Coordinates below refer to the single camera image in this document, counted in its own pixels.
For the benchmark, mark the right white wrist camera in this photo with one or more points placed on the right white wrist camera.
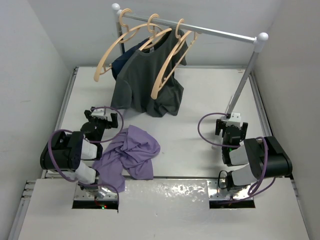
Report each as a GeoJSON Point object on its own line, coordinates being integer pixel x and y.
{"type": "Point", "coordinates": [234, 120]}

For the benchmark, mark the purple t-shirt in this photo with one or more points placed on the purple t-shirt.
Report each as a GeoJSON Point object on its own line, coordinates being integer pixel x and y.
{"type": "Point", "coordinates": [132, 150]}

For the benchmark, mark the navy blue t-shirt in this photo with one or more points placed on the navy blue t-shirt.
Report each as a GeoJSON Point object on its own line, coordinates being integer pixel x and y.
{"type": "Point", "coordinates": [118, 63]}

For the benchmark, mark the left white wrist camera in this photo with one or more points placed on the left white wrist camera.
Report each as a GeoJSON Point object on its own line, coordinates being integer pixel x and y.
{"type": "Point", "coordinates": [99, 113]}

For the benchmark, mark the metal clothes rack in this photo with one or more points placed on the metal clothes rack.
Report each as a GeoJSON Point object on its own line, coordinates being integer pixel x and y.
{"type": "Point", "coordinates": [258, 42]}

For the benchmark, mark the beige plastic hanger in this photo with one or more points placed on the beige plastic hanger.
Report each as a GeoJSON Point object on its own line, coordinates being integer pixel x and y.
{"type": "Point", "coordinates": [160, 79]}

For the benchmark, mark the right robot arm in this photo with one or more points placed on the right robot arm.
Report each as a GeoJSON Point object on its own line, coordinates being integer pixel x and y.
{"type": "Point", "coordinates": [261, 158]}

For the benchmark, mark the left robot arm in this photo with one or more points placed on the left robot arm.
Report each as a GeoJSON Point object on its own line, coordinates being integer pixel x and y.
{"type": "Point", "coordinates": [66, 151]}

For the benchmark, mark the dark grey t-shirt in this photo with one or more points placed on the dark grey t-shirt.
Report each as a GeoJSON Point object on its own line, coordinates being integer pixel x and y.
{"type": "Point", "coordinates": [136, 79]}

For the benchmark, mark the beige empty hanger left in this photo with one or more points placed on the beige empty hanger left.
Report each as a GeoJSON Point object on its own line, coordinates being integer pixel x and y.
{"type": "Point", "coordinates": [124, 35]}

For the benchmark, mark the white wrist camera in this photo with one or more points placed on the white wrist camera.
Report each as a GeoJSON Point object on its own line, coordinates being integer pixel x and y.
{"type": "Point", "coordinates": [234, 120]}
{"type": "Point", "coordinates": [99, 113]}

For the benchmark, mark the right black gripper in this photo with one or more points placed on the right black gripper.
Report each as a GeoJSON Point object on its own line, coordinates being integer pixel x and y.
{"type": "Point", "coordinates": [221, 125]}

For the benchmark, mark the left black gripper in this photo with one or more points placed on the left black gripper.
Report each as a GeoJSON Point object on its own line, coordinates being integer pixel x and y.
{"type": "Point", "coordinates": [112, 124]}

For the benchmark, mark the beige hanger with grey shirt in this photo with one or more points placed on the beige hanger with grey shirt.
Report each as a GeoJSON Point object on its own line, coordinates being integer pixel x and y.
{"type": "Point", "coordinates": [156, 36]}

